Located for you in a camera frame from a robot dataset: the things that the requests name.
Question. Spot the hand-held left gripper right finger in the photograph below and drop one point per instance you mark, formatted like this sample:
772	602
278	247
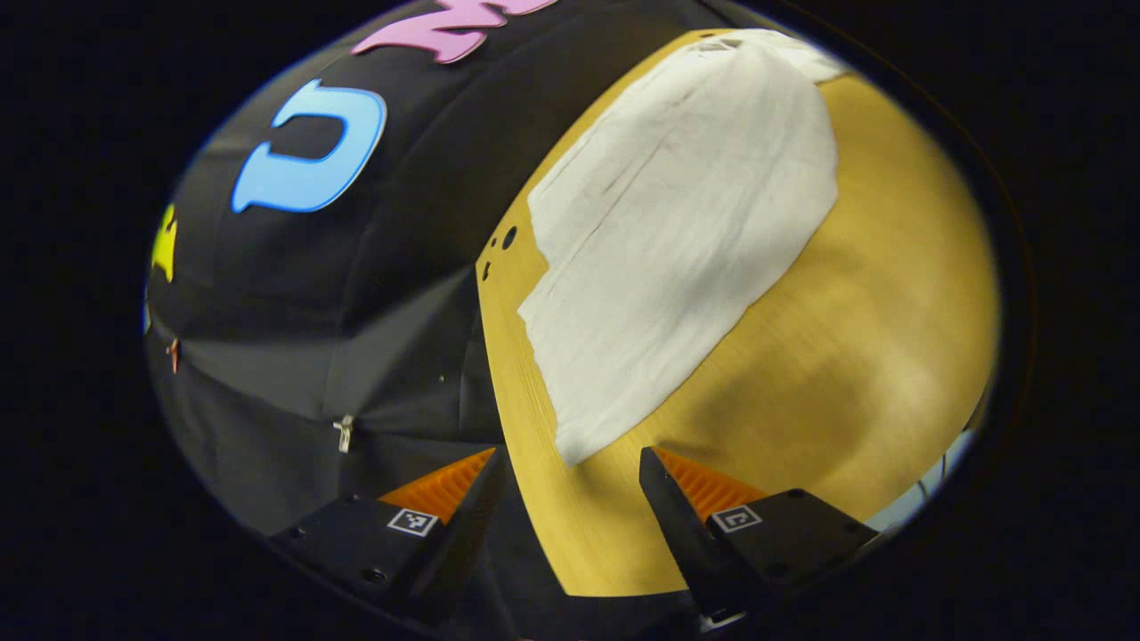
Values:
681	525

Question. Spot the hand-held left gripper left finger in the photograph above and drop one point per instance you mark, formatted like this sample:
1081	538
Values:
454	534

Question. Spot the white jeans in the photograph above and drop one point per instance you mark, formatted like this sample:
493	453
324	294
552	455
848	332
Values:
677	231

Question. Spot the silver cloth clip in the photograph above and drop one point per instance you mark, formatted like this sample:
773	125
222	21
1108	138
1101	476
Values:
343	434

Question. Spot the black backdrop cloth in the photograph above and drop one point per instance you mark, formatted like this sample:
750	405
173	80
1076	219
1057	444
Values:
356	312

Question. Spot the orange cloth clip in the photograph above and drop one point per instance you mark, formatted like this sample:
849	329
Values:
173	354

